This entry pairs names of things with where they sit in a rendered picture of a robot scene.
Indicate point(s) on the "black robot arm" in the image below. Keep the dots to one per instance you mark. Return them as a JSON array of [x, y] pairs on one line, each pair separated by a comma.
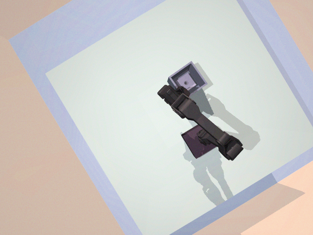
[[184, 106]]

